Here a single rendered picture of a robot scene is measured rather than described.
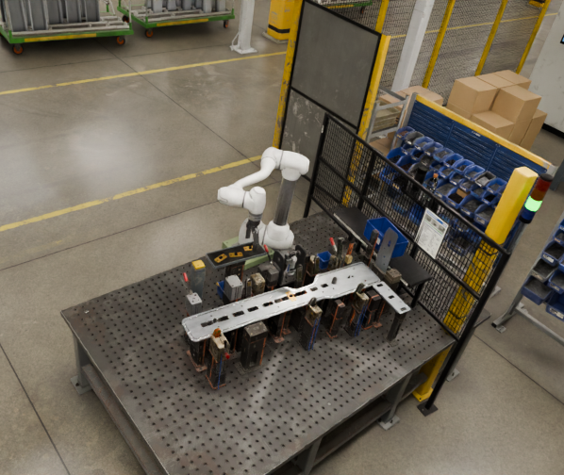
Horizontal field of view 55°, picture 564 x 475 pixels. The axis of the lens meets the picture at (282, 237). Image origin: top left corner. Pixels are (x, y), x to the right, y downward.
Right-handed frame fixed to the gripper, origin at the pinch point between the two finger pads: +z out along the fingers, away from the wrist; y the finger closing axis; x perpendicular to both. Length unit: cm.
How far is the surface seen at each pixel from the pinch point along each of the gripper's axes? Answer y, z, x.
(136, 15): -738, 91, 40
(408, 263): 21, 17, 112
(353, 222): -30, 17, 93
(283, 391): 79, 50, 1
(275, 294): 28.4, 20.1, 9.7
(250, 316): 42.7, 20.1, -11.8
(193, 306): 32, 16, -44
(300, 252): 8.3, 5.1, 31.9
